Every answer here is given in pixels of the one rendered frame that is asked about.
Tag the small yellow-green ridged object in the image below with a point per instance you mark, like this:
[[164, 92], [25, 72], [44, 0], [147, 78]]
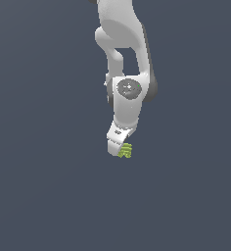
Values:
[[126, 150]]

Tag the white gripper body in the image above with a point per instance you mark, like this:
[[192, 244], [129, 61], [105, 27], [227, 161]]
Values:
[[117, 137]]

